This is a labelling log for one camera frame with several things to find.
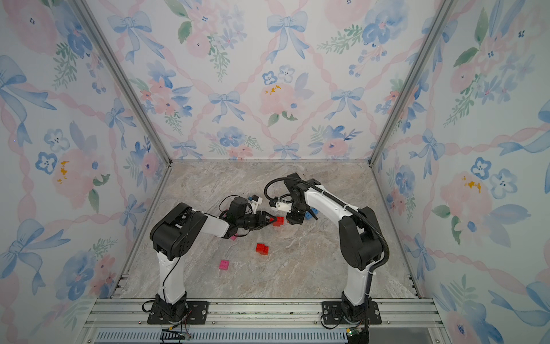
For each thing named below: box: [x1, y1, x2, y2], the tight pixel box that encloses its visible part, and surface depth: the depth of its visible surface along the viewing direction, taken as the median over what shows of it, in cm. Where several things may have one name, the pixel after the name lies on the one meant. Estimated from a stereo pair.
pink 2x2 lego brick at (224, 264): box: [218, 259, 230, 271], surface depth 87 cm
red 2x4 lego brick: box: [272, 216, 285, 227], surface depth 95 cm
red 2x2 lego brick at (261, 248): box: [255, 242, 266, 255], surface depth 87 cm
